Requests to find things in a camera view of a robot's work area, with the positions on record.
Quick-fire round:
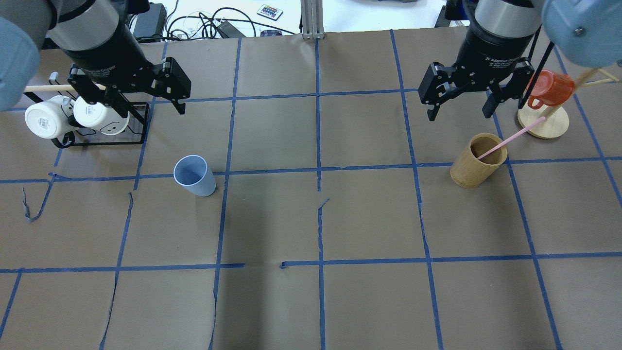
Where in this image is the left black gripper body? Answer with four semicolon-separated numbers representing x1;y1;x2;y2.
51;21;191;101

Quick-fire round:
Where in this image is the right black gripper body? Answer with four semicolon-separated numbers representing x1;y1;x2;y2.
418;23;535;105

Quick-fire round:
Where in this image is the pink chopstick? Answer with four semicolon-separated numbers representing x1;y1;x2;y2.
476;117;547;161

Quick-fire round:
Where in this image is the blue plastic cup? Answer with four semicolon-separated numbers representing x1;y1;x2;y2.
173;155;216;197

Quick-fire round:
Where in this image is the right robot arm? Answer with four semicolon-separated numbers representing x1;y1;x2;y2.
418;0;622;121

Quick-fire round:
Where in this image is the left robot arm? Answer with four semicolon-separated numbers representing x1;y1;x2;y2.
0;0;191;117

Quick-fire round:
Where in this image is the white mug right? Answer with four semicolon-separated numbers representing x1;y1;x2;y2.
90;103;129;136

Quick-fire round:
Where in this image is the white mug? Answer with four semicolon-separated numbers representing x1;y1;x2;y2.
24;95;77;140
90;103;129;136

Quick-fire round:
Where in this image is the white mug left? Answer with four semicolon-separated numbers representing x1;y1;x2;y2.
24;95;77;140

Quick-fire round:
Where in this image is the black power adapter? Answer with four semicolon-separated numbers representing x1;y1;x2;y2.
132;3;167;43

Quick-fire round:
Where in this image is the red mug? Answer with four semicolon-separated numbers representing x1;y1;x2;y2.
527;70;575;109

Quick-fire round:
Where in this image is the bamboo cylinder holder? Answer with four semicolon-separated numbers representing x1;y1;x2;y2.
449;133;507;189

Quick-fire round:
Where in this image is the small remote control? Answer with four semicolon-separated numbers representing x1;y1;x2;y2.
256;4;284;21

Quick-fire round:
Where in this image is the black wire mug rack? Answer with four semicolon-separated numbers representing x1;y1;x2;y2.
50;91;150;148

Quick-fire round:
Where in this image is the black cable bundle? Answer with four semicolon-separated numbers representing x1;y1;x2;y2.
165;7;297;40

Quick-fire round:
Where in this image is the aluminium frame post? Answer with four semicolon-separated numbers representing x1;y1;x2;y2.
300;0;325;40

